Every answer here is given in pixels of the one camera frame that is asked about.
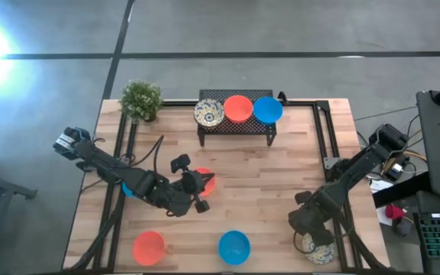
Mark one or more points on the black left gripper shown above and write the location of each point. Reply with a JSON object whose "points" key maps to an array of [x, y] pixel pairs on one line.
{"points": [[187, 189]]}

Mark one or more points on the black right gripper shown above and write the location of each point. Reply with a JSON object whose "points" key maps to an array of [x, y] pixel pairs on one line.
{"points": [[311, 215]]}

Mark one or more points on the orange mini bowl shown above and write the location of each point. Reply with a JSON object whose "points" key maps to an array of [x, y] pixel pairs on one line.
{"points": [[209, 189], [148, 248], [238, 108]]}

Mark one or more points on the yellow blue patterned bowl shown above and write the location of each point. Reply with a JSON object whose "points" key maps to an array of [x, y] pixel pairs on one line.
{"points": [[208, 112], [325, 255]]}

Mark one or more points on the blue mini bowl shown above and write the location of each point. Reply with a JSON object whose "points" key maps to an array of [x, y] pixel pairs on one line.
{"points": [[127, 190], [234, 247], [267, 110]]}

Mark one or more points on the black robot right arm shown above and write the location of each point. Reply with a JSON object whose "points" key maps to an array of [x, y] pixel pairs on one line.
{"points": [[357, 168]]}

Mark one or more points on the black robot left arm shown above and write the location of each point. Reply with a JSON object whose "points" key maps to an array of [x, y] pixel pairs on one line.
{"points": [[105, 168]]}

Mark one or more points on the black perforated metal rack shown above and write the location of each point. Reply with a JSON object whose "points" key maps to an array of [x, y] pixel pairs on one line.
{"points": [[243, 128]]}

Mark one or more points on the white paper sheet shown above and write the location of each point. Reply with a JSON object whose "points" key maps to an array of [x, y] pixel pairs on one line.
{"points": [[383, 220], [380, 186]]}

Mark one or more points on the red cloth bundle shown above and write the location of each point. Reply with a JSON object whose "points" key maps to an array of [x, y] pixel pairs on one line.
{"points": [[393, 212]]}

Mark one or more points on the small dark grey device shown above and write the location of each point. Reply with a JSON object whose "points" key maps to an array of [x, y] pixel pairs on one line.
{"points": [[401, 226]]}

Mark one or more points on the black flat bar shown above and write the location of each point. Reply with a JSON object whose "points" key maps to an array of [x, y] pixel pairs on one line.
{"points": [[399, 191]]}

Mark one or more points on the black power adapter box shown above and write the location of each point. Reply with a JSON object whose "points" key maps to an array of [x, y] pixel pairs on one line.
{"points": [[395, 170]]}

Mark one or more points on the green potted plant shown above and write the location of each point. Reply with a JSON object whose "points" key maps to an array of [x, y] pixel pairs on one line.
{"points": [[141, 100]]}

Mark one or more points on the small black clamp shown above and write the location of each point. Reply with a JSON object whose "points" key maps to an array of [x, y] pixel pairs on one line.
{"points": [[282, 97]]}

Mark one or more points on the black floor stand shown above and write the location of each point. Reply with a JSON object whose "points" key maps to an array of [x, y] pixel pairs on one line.
{"points": [[6, 185]]}

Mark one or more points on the black metal table frame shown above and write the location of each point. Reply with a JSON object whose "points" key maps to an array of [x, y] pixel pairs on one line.
{"points": [[300, 102]]}

